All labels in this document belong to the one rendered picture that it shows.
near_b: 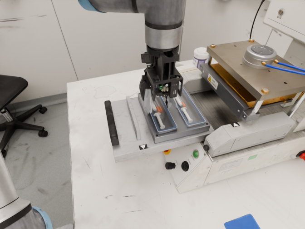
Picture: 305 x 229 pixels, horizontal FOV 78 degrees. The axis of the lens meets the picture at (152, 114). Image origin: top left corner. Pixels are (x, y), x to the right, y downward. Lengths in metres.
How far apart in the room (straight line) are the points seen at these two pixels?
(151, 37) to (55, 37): 1.66
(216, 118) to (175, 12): 0.40
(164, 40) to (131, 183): 0.50
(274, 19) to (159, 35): 0.48
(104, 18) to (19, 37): 0.74
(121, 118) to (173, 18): 0.33
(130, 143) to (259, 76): 0.39
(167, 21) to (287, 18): 0.46
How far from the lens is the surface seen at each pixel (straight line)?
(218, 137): 0.55
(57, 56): 2.08
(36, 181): 1.78
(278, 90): 0.55
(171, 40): 0.39
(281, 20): 0.77
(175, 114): 0.56
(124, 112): 0.61
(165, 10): 0.37
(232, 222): 0.71
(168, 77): 0.42
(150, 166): 0.73
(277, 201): 0.80
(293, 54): 0.78
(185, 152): 0.64
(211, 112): 0.69
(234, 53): 0.67
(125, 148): 0.52
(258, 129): 0.59
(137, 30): 2.07
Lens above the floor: 1.39
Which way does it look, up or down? 45 degrees down
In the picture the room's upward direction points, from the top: straight up
